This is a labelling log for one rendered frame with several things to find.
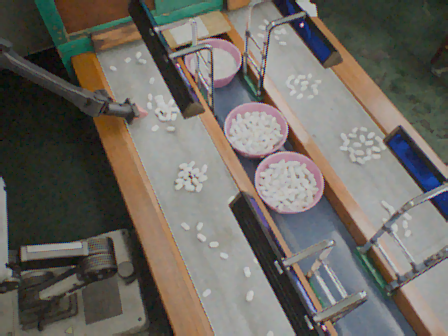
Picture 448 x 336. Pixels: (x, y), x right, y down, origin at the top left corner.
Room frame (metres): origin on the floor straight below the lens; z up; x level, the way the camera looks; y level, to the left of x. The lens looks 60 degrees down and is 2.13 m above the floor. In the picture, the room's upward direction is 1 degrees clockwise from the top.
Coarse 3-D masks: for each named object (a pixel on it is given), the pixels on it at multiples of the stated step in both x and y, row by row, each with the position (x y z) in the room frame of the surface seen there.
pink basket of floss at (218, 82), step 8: (208, 40) 1.52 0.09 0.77; (216, 40) 1.52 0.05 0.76; (224, 48) 1.50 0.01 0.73; (232, 48) 1.48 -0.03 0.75; (192, 56) 1.44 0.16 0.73; (240, 56) 1.41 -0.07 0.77; (240, 64) 1.36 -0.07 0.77; (192, 72) 1.30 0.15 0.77; (216, 80) 1.26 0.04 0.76; (224, 80) 1.29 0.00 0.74
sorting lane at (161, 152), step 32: (128, 64) 1.37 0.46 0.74; (128, 96) 1.18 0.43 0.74; (128, 128) 1.00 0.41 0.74; (160, 128) 1.00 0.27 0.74; (192, 128) 1.01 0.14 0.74; (160, 160) 0.84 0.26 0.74; (192, 160) 0.85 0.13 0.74; (160, 192) 0.70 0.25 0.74; (192, 192) 0.70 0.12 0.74; (224, 192) 0.70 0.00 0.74; (192, 224) 0.57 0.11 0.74; (224, 224) 0.57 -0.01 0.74; (192, 256) 0.45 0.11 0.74; (224, 288) 0.33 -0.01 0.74; (256, 288) 0.34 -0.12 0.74; (224, 320) 0.23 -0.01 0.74; (256, 320) 0.23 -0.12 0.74
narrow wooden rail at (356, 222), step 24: (240, 48) 1.47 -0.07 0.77; (264, 96) 1.21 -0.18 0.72; (288, 120) 1.04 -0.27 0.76; (312, 144) 0.92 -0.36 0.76; (336, 192) 0.70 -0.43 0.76; (360, 216) 0.60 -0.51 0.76; (360, 240) 0.52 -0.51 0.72; (384, 264) 0.42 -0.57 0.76; (408, 288) 0.34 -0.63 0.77; (408, 312) 0.27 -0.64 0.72; (432, 312) 0.26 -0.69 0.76
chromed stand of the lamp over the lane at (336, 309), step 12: (324, 240) 0.38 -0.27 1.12; (300, 252) 0.34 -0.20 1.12; (312, 252) 0.34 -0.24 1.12; (324, 252) 0.37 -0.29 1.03; (276, 264) 0.31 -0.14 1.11; (288, 264) 0.31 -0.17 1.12; (324, 264) 0.35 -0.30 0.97; (312, 276) 0.37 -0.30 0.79; (312, 288) 0.35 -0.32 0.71; (324, 288) 0.31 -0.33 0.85; (348, 300) 0.22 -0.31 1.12; (360, 300) 0.22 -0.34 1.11; (312, 312) 0.19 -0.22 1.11; (324, 312) 0.19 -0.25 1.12; (336, 312) 0.19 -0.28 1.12; (348, 312) 0.23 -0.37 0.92; (336, 324) 0.23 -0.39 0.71
